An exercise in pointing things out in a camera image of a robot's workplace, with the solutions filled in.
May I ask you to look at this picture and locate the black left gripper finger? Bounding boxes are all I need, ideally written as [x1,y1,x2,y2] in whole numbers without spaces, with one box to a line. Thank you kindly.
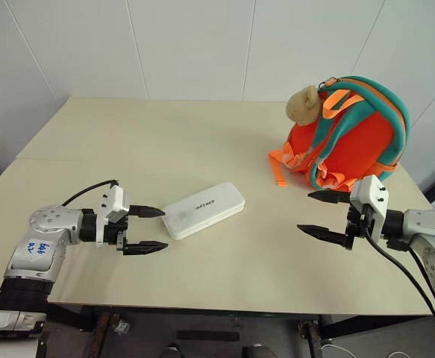
[122,240,170,257]
[128,204,166,219]

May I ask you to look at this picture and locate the white hard pencil case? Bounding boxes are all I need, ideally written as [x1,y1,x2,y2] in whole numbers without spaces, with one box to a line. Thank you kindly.
[160,181,247,241]

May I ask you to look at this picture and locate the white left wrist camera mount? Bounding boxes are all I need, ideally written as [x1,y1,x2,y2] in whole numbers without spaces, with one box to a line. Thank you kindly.
[95,185,131,249]

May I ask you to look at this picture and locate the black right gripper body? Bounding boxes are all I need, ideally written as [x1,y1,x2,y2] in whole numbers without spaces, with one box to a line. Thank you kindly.
[344,203,375,251]

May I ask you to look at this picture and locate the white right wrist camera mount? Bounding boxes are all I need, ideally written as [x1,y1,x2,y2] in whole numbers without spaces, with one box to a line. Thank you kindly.
[349,174,390,244]

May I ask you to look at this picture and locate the white label with blue writing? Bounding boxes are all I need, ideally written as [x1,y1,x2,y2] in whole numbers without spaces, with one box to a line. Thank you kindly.
[26,239,52,257]

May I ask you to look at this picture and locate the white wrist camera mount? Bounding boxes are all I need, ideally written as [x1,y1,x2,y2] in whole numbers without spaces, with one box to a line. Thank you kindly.
[349,174,390,244]
[95,185,131,249]

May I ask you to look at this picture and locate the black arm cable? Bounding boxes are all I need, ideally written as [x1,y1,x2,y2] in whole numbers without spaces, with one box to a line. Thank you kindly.
[60,180,119,207]
[363,222,435,346]

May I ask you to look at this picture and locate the orange and teal backpack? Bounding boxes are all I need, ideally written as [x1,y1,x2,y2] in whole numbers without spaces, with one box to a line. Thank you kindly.
[267,75,413,192]

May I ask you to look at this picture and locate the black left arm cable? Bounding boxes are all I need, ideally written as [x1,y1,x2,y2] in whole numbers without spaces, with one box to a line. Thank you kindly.
[60,180,119,207]

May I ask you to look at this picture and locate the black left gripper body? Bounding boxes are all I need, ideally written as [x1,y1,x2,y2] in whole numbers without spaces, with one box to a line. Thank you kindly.
[104,214,133,251]

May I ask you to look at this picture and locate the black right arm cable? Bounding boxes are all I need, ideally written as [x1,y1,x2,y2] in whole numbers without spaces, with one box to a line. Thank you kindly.
[363,222,435,346]

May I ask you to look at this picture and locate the beige plush bear toy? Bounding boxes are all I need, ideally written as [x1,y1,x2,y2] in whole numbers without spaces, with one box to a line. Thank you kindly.
[284,84,322,126]

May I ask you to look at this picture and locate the thin white cable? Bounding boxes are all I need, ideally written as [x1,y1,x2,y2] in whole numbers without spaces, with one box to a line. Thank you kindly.
[328,343,410,358]

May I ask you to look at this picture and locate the black metal table frame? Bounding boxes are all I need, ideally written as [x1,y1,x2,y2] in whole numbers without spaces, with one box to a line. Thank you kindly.
[47,301,435,358]

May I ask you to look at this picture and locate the clear plastic clip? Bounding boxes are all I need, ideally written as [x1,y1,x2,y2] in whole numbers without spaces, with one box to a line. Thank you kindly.
[111,319,131,336]

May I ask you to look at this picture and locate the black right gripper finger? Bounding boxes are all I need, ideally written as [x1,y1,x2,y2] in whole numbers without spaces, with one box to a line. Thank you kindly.
[307,190,352,204]
[296,223,348,248]

